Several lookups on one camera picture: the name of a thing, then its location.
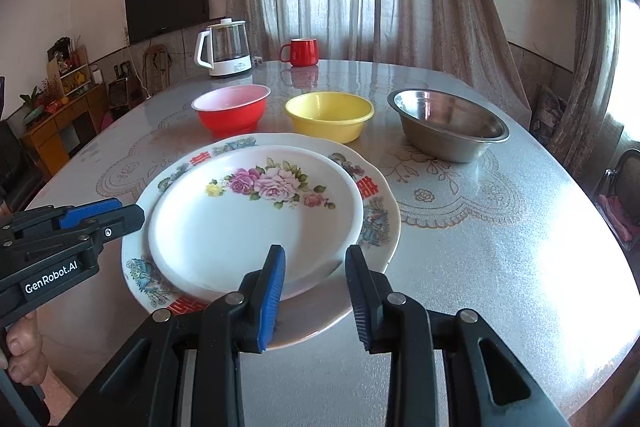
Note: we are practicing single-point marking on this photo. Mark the pink bag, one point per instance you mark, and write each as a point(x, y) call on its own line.
point(105, 122)

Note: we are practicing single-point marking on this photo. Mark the small black appliance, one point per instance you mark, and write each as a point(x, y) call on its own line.
point(120, 93)

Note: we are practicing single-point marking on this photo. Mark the wooden shelf with ornaments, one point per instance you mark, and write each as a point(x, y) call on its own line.
point(67, 72)

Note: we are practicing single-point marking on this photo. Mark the pink chair cushion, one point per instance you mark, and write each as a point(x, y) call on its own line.
point(622, 217)

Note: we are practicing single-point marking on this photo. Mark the bentwood wooden chair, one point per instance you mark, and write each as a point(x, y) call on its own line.
point(157, 72)

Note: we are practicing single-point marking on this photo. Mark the red bowl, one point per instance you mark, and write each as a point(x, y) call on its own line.
point(230, 119)

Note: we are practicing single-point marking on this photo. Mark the yellow bowl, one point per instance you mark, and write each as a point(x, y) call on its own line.
point(325, 127)

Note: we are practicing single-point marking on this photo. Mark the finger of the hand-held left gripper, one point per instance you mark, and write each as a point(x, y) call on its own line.
point(120, 222)
point(85, 213)

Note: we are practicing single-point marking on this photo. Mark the black leather chair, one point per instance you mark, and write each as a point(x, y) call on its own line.
point(15, 167)

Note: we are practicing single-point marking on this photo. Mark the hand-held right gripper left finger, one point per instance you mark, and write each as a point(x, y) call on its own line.
point(270, 307)

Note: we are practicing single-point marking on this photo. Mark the patterned cushion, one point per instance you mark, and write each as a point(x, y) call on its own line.
point(547, 109)

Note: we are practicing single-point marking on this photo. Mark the white power strip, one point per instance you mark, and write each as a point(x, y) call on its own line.
point(257, 61)

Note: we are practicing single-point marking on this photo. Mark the bright window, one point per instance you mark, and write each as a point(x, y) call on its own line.
point(625, 57)

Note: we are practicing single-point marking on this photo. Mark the wooden cabinet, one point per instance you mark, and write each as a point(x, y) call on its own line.
point(55, 132)

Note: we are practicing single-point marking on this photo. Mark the white glass electric kettle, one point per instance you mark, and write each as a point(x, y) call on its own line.
point(230, 67)

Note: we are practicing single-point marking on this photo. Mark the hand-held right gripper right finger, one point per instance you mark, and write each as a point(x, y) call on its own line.
point(362, 307)

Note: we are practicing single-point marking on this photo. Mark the red mug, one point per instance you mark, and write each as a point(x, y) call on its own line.
point(302, 54)

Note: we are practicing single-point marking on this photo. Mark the dark round-back chair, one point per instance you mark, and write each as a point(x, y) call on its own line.
point(627, 167)

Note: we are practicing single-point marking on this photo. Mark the black wall television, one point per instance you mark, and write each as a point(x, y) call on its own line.
point(165, 2)

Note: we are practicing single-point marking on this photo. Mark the stainless steel bowl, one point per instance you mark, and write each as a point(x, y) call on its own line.
point(445, 142)

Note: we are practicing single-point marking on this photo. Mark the narrow beige curtain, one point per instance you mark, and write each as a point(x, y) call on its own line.
point(585, 82)

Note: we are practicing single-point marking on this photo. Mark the small rose print plate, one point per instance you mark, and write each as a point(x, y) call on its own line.
point(225, 247)

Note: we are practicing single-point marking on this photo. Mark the scalloped plate red blue print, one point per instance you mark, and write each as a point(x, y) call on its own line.
point(372, 207)

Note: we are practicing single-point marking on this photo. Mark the person's left hand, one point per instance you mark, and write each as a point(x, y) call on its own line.
point(27, 352)

